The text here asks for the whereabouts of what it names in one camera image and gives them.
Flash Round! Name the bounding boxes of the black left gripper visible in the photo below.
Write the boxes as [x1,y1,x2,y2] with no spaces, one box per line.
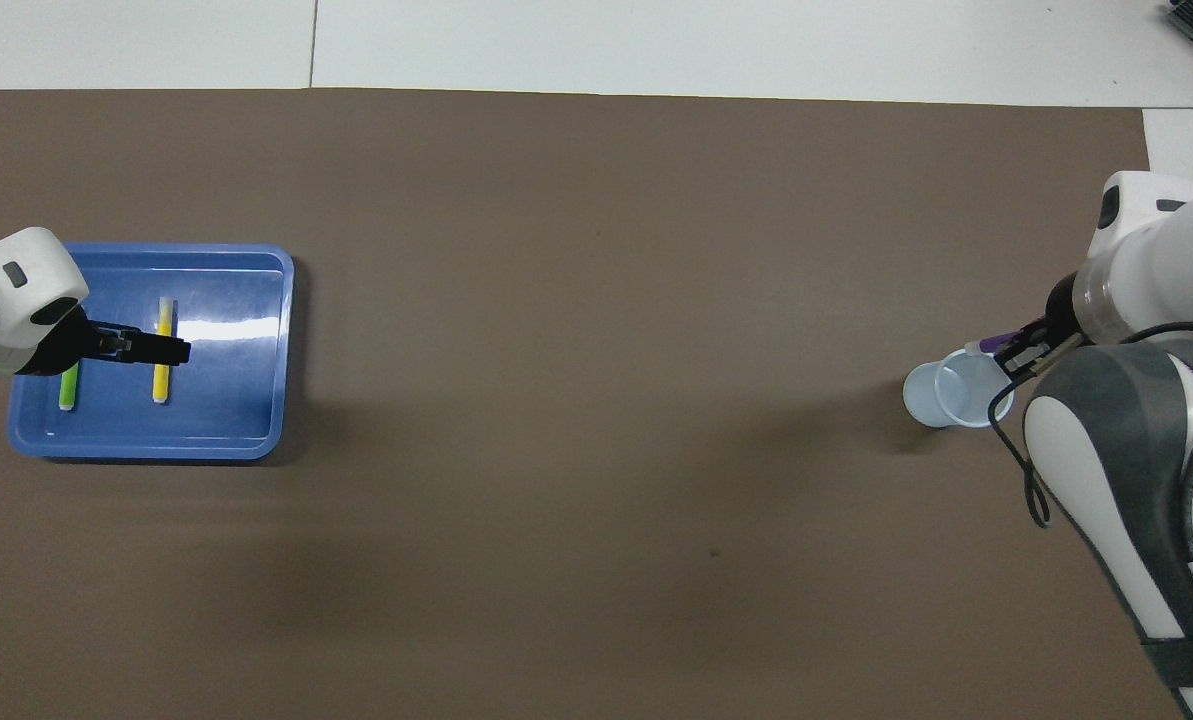
[16,305,193,377]

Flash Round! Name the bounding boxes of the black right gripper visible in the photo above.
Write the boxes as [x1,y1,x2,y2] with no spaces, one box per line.
[1001,272,1085,376]

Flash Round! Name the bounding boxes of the yellow marker pen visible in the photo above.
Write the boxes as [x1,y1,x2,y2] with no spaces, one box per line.
[153,297,175,404]

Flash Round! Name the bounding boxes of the pale blue plastic cup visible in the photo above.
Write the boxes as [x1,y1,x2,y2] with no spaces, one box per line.
[902,347,1015,429]

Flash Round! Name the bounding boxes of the blue plastic tray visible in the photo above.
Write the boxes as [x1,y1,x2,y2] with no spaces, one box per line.
[6,242,295,461]

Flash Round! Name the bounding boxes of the brown table mat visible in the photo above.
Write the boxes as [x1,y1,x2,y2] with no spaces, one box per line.
[0,88,1193,720]

